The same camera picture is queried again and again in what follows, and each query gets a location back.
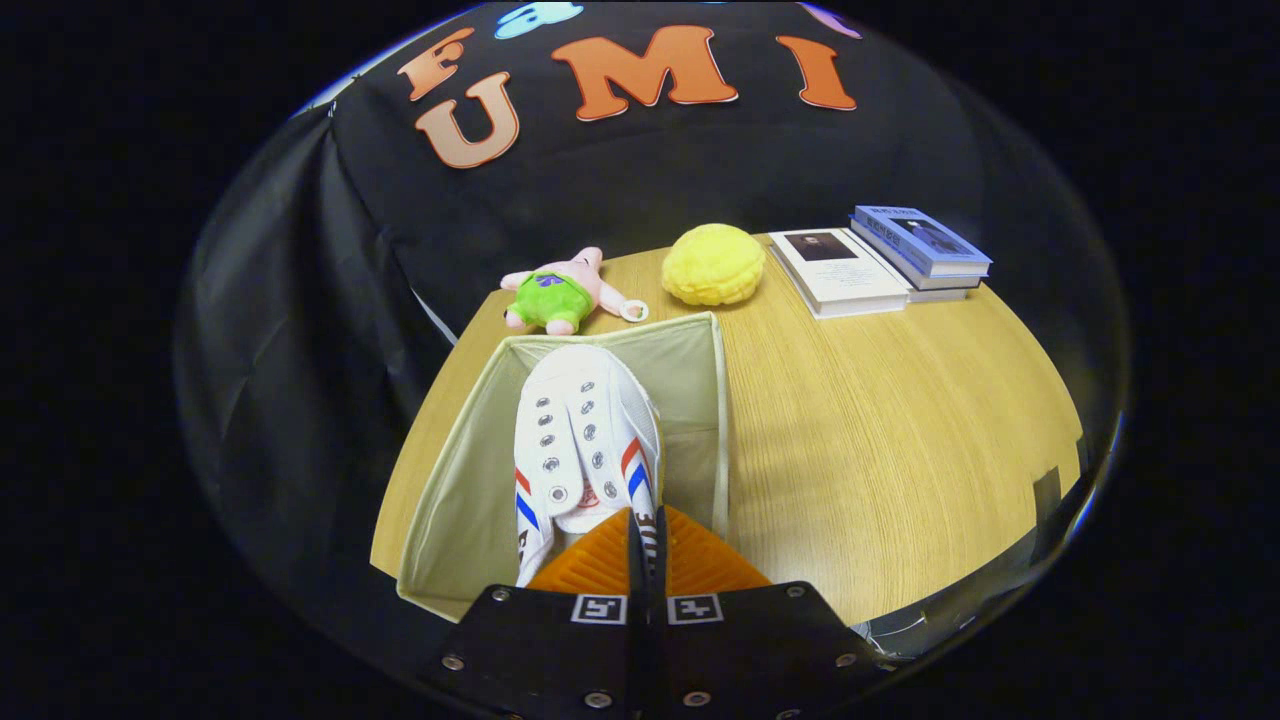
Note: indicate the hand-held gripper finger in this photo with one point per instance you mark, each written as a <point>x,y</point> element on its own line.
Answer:
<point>660,660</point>
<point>637,650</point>

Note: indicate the brown fabric storage box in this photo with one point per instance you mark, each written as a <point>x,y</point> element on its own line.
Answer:
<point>460,500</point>

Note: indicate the white canvas shoe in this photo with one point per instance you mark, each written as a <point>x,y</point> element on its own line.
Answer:
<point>585,420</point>

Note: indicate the pink starfish plush toy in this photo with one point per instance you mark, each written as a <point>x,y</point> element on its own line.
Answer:
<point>550,300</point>

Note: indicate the yellow bumpy plush toy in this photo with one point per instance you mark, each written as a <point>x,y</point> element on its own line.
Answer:
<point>712,265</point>

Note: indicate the white book with portrait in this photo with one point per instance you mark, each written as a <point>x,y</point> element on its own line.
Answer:
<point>840,270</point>

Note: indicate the white book under stack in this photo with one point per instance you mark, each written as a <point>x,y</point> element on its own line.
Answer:
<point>940,296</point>

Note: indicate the dark spine book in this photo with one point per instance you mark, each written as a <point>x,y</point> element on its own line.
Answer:
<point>950,284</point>

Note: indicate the black backdrop cloth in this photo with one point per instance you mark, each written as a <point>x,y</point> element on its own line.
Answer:
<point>700,170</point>

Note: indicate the blue cover book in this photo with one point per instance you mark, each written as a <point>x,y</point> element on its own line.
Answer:
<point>920,240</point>

